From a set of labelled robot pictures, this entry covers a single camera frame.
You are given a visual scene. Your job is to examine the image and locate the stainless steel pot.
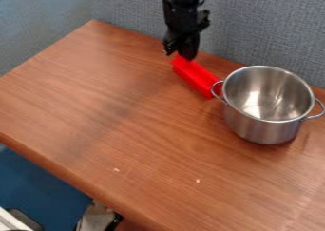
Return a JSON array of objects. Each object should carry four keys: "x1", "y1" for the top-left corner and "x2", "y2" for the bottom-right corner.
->
[{"x1": 209, "y1": 66, "x2": 325, "y2": 144}]

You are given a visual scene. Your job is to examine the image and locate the grey table leg bracket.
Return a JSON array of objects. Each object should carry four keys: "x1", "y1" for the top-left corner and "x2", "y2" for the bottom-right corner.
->
[{"x1": 74, "y1": 201, "x2": 123, "y2": 231}]

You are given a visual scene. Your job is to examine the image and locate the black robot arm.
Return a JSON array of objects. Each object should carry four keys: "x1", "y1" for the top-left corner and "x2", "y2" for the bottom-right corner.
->
[{"x1": 161, "y1": 0, "x2": 211, "y2": 61}]

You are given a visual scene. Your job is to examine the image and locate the white device corner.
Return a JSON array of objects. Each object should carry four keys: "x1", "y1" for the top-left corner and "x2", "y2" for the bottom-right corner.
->
[{"x1": 0, "y1": 207, "x2": 44, "y2": 231}]

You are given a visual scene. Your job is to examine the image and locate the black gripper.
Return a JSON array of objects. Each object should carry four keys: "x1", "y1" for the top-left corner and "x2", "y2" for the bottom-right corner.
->
[{"x1": 161, "y1": 0, "x2": 209, "y2": 61}]

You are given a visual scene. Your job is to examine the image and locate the red rectangular block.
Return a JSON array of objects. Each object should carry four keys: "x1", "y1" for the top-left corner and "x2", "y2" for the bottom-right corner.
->
[{"x1": 171, "y1": 55, "x2": 219, "y2": 99}]

